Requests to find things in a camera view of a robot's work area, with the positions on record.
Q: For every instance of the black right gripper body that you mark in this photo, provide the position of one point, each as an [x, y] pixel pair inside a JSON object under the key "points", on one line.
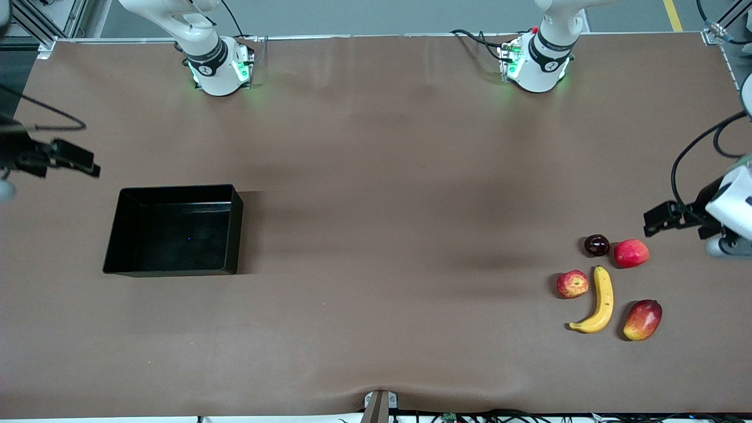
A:
{"points": [[17, 154]]}

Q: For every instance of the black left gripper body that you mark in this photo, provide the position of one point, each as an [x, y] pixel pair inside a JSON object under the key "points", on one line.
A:
{"points": [[700, 207]]}

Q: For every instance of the yellow banana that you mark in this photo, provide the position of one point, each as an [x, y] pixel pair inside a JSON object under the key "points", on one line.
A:
{"points": [[604, 294]]}

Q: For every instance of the yellow-red striped apple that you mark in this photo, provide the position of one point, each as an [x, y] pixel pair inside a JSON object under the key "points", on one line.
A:
{"points": [[573, 284]]}

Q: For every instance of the black plastic tray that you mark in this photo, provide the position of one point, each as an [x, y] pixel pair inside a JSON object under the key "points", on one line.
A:
{"points": [[176, 235]]}

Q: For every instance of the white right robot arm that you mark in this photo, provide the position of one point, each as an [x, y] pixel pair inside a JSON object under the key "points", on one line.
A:
{"points": [[211, 70]]}

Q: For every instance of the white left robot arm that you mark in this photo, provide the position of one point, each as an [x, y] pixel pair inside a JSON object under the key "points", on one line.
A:
{"points": [[734, 200]]}

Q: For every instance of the plain red apple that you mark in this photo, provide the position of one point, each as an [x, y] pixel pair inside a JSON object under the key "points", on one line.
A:
{"points": [[631, 253]]}

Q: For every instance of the dark purple plum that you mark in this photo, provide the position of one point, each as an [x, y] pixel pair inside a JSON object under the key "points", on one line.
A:
{"points": [[597, 245]]}

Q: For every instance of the red-yellow mango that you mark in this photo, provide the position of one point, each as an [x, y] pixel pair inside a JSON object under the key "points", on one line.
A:
{"points": [[642, 320]]}

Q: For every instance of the brown table mat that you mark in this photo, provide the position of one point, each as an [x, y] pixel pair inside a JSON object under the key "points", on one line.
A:
{"points": [[382, 294]]}

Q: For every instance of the aluminium frame post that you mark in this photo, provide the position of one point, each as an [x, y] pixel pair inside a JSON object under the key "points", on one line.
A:
{"points": [[35, 26], [725, 20]]}

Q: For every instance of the metal table edge rail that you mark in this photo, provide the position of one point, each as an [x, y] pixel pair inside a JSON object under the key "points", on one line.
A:
{"points": [[352, 36]]}

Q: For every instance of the grey metal table bracket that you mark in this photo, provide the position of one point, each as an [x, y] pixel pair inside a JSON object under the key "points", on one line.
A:
{"points": [[379, 408]]}

